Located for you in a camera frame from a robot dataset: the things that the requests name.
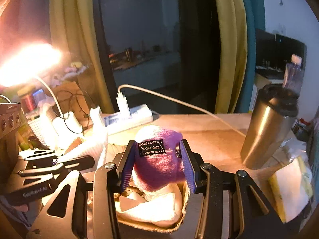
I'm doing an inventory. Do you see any yellow tissue pack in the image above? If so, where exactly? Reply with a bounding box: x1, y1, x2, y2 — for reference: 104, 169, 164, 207
268, 154, 314, 224

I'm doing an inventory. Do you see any white charger cable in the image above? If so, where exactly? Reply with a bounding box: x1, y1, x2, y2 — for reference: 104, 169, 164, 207
118, 84, 246, 137

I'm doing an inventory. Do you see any white power adapter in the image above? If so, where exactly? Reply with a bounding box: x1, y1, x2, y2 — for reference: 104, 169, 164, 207
89, 105, 107, 128

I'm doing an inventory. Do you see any brown cardboard carton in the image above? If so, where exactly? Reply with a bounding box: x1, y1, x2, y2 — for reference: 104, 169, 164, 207
49, 79, 91, 130

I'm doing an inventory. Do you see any jar with yellow lid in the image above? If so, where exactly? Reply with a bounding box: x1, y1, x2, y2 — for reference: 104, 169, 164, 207
17, 85, 44, 113

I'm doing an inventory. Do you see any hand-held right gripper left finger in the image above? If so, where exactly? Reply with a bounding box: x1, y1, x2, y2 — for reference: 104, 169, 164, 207
26, 139, 137, 239

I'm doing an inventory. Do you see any black cable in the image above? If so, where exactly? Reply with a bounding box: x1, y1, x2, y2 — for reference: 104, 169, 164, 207
56, 90, 96, 130

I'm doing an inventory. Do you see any white towel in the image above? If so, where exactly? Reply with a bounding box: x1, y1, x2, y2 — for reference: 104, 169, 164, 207
117, 186, 184, 226

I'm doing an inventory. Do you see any steel travel tumbler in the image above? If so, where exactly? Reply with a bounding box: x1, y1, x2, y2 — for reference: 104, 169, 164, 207
240, 84, 300, 170

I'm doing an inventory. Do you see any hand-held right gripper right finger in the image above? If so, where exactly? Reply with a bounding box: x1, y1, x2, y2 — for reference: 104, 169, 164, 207
179, 139, 287, 239

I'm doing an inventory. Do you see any clear water bottle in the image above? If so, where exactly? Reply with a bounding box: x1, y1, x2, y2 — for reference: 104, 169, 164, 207
282, 54, 305, 98

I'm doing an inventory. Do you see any white desk lamp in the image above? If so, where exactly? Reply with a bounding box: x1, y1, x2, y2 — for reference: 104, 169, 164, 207
0, 43, 83, 140

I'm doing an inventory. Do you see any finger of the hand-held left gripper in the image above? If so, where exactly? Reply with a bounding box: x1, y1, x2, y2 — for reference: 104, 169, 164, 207
23, 149, 63, 165
18, 156, 96, 180

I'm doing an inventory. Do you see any yellow green curtain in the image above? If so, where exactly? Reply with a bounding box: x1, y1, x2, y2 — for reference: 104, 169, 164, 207
211, 0, 249, 114
49, 0, 114, 114

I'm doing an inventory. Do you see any white waffle cloth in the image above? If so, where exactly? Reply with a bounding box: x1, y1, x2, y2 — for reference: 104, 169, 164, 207
60, 126, 109, 171

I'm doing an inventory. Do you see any box with round prints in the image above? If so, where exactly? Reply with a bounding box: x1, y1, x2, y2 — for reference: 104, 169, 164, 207
0, 102, 22, 140

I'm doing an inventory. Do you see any white power strip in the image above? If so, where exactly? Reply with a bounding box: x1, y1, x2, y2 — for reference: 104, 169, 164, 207
103, 104, 153, 135

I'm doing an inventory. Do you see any white woven basket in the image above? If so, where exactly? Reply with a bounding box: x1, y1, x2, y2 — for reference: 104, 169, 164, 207
27, 109, 59, 146

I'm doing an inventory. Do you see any teal curtain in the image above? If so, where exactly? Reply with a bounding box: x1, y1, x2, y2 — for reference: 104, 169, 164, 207
239, 0, 265, 113

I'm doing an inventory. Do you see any purple plush pouch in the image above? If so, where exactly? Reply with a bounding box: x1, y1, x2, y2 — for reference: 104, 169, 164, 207
132, 125, 186, 198

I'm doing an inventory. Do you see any white charger plug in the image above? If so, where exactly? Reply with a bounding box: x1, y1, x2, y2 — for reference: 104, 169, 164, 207
116, 92, 130, 117

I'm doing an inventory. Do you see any black monitor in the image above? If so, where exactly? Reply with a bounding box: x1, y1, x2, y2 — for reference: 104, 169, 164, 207
255, 28, 276, 73
275, 33, 307, 80

